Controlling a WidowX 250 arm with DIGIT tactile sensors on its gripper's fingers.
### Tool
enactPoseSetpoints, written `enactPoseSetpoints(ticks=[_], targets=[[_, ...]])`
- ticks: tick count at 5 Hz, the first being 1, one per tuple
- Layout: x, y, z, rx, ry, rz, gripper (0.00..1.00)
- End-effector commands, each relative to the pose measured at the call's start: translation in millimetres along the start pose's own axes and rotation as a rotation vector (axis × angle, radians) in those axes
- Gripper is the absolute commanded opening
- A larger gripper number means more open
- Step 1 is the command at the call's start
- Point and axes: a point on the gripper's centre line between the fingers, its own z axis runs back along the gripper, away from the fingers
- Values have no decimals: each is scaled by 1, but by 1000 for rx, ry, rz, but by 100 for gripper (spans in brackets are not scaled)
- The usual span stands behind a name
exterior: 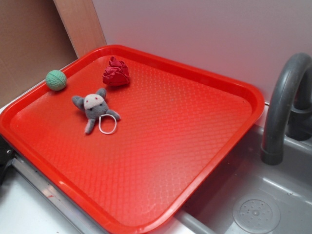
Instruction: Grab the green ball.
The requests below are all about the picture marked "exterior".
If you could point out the green textured ball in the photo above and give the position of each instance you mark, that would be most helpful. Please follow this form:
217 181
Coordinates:
56 80

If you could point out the red plastic tray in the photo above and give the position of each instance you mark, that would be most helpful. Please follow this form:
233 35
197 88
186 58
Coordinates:
177 124

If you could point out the crumpled red cloth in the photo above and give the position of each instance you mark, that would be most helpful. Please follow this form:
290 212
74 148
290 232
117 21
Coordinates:
116 73

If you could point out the grey plush mouse toy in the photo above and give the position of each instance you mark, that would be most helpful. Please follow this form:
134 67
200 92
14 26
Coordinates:
95 107

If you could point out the grey plastic sink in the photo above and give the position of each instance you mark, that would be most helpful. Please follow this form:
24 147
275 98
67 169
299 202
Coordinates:
243 195

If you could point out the light wooden board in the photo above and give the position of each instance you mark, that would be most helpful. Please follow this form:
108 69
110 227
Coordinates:
81 23

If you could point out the grey plastic faucet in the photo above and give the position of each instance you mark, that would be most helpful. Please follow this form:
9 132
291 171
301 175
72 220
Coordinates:
290 108

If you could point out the brown cardboard panel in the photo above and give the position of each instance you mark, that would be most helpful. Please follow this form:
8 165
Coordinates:
33 41

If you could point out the black object at left edge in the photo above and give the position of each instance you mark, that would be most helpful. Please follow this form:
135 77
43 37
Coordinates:
7 154

